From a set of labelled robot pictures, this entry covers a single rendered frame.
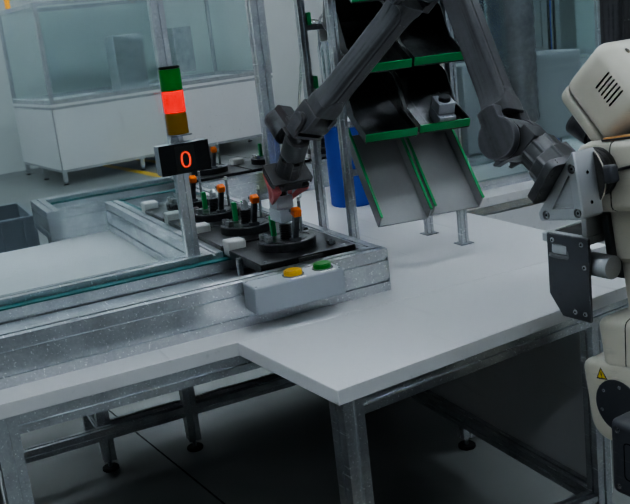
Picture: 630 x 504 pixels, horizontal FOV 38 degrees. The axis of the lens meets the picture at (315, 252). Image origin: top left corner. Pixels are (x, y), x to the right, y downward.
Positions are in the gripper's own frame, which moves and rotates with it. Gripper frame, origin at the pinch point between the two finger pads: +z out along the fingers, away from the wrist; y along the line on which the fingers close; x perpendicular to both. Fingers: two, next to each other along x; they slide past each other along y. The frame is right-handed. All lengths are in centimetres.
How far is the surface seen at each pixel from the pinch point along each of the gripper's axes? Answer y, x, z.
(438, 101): -40.5, -5.0, -18.9
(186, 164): 18.8, -13.8, -1.9
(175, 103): 19.3, -23.1, -12.7
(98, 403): 54, 36, 7
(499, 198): -98, -20, 47
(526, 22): -119, -62, 10
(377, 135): -22.6, -1.2, -14.8
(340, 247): -8.1, 16.8, 0.9
